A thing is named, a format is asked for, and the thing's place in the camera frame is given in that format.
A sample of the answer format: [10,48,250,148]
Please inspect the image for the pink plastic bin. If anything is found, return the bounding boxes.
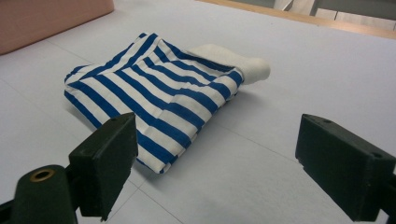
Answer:
[0,0,115,56]

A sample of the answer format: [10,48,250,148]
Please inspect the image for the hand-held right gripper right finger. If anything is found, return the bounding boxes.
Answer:
[294,113,396,222]

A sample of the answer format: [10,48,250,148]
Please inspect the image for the white sock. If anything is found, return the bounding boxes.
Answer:
[186,44,271,86]

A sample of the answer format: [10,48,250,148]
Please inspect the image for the wooden table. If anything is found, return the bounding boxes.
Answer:
[195,0,396,40]

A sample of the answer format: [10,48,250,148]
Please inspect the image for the blue white striped cloth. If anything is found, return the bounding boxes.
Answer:
[64,32,245,175]

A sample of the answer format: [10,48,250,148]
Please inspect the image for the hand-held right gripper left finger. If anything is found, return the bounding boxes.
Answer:
[68,111,139,222]

